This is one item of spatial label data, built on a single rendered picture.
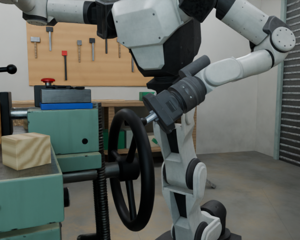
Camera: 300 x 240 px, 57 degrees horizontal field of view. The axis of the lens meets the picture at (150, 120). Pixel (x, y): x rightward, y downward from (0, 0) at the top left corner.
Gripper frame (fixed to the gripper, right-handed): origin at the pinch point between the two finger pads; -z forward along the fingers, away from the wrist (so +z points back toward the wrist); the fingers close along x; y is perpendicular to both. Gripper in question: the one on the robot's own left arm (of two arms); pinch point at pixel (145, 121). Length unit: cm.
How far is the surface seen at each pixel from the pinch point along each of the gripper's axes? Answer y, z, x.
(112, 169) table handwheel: 6.9, -15.1, -5.6
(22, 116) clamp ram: 13.6, -24.6, 13.6
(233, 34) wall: -279, 271, 67
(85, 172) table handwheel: 8.1, -20.4, -2.9
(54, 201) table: 36.6, -25.0, -5.7
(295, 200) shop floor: -163, 117, -118
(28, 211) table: 37.0, -27.8, -5.0
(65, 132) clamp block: 16.4, -19.3, 5.4
